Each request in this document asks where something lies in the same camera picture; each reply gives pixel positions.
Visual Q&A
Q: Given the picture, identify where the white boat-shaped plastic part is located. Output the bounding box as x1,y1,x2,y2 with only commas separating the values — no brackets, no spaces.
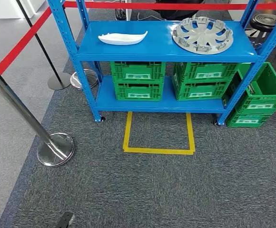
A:
98,30,148,46

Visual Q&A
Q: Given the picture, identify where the blue metal shelf rack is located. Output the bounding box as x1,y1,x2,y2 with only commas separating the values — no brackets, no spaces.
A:
47,0,276,126

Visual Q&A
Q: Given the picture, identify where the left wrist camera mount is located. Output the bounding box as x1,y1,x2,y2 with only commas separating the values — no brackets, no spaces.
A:
56,211,76,228

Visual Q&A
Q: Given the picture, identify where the grey wheel hubcap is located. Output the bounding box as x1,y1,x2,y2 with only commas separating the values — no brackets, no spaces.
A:
172,16,234,56

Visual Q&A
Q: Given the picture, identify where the chrome stanchion post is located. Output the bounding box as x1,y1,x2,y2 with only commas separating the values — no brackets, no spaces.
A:
70,68,98,91
0,66,75,167

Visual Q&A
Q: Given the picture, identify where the black stanchion post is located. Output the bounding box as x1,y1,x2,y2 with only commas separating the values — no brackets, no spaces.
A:
15,0,72,91

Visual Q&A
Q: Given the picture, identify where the yellow floor tape marking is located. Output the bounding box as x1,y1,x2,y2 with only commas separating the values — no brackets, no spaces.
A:
123,111,196,156

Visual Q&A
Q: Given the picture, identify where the black office chair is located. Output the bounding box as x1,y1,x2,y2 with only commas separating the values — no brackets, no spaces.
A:
152,8,205,21

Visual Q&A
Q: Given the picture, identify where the red barrier belt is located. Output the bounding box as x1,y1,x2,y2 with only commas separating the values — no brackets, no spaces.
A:
63,0,276,11
0,7,52,76

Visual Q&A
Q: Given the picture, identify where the black round stool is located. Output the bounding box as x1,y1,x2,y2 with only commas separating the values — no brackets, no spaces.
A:
244,12,276,38

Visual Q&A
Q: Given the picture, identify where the white table leg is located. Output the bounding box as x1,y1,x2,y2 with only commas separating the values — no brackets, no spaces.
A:
126,0,132,21

